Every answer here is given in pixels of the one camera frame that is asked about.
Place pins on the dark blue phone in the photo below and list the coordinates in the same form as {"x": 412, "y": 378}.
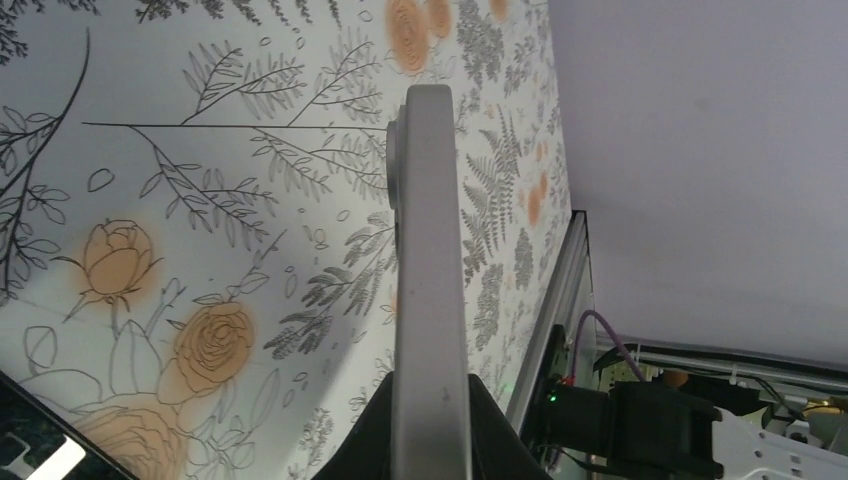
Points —
{"x": 36, "y": 443}

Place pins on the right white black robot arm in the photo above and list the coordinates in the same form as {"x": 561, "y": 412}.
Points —
{"x": 641, "y": 430}

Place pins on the floral patterned table mat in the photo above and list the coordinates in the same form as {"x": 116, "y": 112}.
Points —
{"x": 198, "y": 267}

